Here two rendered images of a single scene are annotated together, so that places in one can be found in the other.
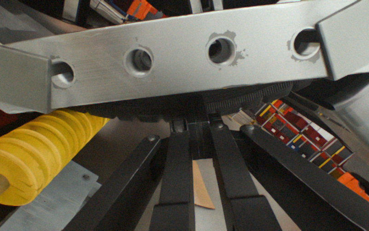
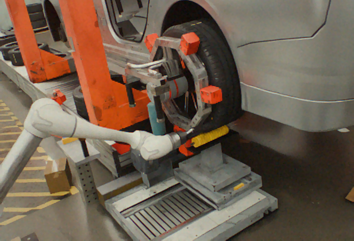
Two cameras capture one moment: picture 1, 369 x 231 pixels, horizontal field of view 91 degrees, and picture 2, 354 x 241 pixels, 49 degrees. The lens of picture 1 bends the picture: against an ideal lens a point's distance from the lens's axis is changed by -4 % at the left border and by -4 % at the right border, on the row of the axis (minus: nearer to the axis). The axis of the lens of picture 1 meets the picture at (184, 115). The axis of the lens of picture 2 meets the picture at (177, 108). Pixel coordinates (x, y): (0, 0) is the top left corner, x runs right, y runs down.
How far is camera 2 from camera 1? 2.11 m
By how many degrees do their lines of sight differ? 69
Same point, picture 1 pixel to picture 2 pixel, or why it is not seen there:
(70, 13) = not seen: hidden behind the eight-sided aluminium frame
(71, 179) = (237, 167)
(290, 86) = (217, 114)
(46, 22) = not seen: hidden behind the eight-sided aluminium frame
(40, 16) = not seen: hidden behind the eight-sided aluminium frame
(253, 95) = (215, 118)
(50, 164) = (198, 139)
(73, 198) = (235, 171)
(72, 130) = (204, 136)
